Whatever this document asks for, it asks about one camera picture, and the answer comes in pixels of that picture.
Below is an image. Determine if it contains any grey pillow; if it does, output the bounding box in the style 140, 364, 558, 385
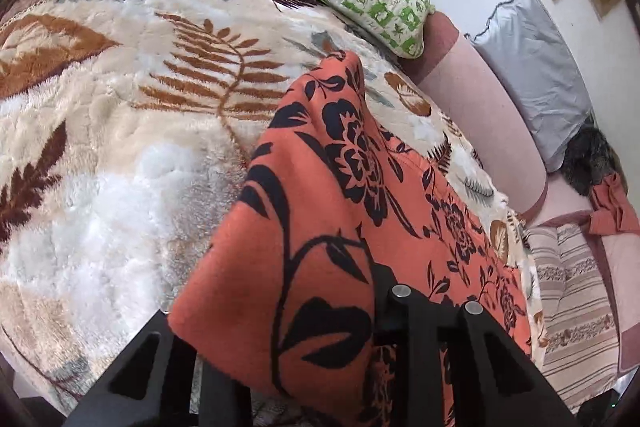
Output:
465, 0, 593, 172

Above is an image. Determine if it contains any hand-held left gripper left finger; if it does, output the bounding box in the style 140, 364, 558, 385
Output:
65, 311, 251, 427

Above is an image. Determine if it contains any salmon cloth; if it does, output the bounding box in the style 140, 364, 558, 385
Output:
587, 172, 640, 235

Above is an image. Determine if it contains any dark furry cushion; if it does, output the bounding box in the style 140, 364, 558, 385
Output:
560, 124, 626, 198

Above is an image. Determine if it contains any orange floral shirt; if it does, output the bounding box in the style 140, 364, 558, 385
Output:
167, 50, 533, 427

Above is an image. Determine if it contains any leaf print blanket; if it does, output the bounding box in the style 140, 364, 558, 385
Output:
0, 0, 541, 427

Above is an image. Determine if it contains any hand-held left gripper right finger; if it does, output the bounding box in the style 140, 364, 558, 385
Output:
370, 261, 578, 427

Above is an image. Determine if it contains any striped cushion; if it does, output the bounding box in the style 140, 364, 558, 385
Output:
522, 222, 623, 413

